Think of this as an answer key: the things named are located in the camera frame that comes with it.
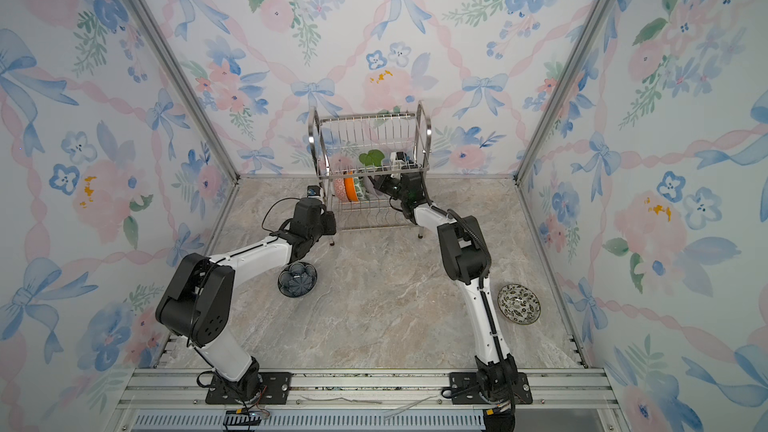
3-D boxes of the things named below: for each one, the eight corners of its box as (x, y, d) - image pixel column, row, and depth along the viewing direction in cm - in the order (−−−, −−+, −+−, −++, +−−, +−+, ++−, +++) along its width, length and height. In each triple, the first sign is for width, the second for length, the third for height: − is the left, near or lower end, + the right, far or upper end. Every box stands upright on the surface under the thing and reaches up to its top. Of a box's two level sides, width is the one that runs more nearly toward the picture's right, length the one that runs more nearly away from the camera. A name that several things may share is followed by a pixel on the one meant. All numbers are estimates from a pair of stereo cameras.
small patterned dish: (503, 327, 86) (509, 320, 81) (495, 291, 93) (500, 283, 88) (537, 327, 86) (545, 320, 82) (526, 291, 93) (533, 283, 88)
